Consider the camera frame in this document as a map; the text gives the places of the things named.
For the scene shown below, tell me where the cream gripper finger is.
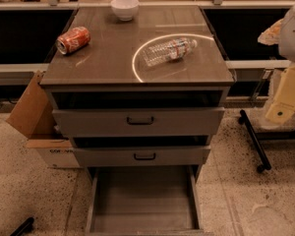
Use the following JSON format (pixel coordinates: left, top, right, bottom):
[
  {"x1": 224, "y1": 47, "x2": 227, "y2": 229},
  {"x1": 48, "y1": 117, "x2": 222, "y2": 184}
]
[
  {"x1": 258, "y1": 19, "x2": 282, "y2": 45},
  {"x1": 265, "y1": 65, "x2": 295, "y2": 125}
]

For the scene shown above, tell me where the clear plastic water bottle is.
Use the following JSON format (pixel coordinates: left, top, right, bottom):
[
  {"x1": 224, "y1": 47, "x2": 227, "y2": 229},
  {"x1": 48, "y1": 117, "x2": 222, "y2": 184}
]
[{"x1": 143, "y1": 37, "x2": 198, "y2": 67}]

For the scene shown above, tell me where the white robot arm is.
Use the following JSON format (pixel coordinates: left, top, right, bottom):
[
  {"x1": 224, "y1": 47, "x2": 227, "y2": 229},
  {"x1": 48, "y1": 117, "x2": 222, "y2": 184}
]
[{"x1": 258, "y1": 4, "x2": 295, "y2": 125}]

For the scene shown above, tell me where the grey drawer cabinet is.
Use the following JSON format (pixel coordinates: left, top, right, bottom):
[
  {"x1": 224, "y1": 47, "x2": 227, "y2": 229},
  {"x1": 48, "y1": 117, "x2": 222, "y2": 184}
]
[{"x1": 39, "y1": 5, "x2": 236, "y2": 236}]

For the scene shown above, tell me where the middle grey drawer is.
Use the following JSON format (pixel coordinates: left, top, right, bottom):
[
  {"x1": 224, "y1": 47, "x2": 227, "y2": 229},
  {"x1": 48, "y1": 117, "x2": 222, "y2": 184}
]
[{"x1": 74, "y1": 146, "x2": 210, "y2": 167}]

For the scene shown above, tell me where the bottom grey open drawer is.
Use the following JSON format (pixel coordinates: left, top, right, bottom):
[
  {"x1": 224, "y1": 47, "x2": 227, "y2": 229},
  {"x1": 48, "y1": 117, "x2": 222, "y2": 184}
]
[{"x1": 86, "y1": 166, "x2": 213, "y2": 236}]

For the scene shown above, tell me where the top grey drawer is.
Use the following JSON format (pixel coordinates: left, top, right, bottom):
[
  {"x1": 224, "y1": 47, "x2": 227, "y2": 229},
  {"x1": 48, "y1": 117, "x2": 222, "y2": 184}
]
[{"x1": 52, "y1": 107, "x2": 224, "y2": 137}]

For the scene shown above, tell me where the white ceramic bowl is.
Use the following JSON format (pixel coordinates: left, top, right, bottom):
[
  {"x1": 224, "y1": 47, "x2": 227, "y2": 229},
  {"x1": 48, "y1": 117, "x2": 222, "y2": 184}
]
[{"x1": 110, "y1": 0, "x2": 139, "y2": 21}]

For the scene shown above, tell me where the red soda can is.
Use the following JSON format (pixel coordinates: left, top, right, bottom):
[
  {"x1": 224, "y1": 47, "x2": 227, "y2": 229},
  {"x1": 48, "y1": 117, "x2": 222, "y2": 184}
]
[{"x1": 56, "y1": 27, "x2": 90, "y2": 55}]

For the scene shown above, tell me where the cardboard box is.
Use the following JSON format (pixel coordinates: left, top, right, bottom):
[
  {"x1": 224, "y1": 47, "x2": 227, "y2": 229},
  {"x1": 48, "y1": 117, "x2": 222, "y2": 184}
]
[{"x1": 6, "y1": 71, "x2": 80, "y2": 168}]

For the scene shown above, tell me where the black leg lower left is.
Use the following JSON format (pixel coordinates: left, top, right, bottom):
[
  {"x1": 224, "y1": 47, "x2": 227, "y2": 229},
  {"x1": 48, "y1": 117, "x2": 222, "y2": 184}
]
[{"x1": 10, "y1": 217, "x2": 34, "y2": 236}]

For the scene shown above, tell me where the black top drawer handle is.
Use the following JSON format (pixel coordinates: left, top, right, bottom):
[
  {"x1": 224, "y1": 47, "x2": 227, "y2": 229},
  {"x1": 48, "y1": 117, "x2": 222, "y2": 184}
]
[{"x1": 126, "y1": 116, "x2": 154, "y2": 126}]

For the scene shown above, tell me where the black drawer handle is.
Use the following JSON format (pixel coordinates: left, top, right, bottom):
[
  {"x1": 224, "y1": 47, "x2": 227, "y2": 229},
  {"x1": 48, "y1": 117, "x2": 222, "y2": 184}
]
[
  {"x1": 133, "y1": 153, "x2": 156, "y2": 161},
  {"x1": 126, "y1": 116, "x2": 154, "y2": 126}
]

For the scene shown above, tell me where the black middle drawer handle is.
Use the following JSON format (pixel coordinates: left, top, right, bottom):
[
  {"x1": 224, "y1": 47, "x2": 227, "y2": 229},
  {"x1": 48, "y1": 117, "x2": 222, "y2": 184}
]
[{"x1": 133, "y1": 153, "x2": 156, "y2": 161}]

